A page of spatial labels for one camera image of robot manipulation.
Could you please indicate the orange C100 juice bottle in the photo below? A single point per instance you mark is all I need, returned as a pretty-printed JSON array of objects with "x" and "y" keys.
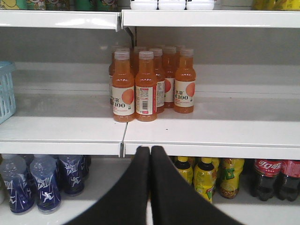
[
  {"x": 146, "y": 88},
  {"x": 123, "y": 88},
  {"x": 185, "y": 78}
]

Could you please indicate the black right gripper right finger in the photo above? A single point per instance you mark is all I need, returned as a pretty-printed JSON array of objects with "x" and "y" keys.
[{"x": 174, "y": 201}]

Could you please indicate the white metal shelf unit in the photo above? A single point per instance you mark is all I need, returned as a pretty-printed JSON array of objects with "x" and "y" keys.
[{"x": 247, "y": 91}]

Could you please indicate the blue sports drink bottle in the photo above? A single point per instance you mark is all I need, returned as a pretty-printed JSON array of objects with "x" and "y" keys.
[
  {"x": 72, "y": 174},
  {"x": 43, "y": 170},
  {"x": 13, "y": 170}
]

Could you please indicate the yellow lemon tea bottle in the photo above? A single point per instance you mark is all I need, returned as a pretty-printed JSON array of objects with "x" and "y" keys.
[
  {"x": 184, "y": 168},
  {"x": 231, "y": 168},
  {"x": 205, "y": 176}
]

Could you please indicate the light blue plastic basket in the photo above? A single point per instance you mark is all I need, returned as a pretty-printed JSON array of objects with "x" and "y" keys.
[{"x": 7, "y": 97}]

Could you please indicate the plastic cola bottle red label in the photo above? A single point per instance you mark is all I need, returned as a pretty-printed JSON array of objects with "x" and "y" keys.
[
  {"x": 289, "y": 180},
  {"x": 265, "y": 173}
]

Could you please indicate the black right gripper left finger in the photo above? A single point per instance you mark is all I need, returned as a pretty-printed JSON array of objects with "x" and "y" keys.
[{"x": 126, "y": 202}]

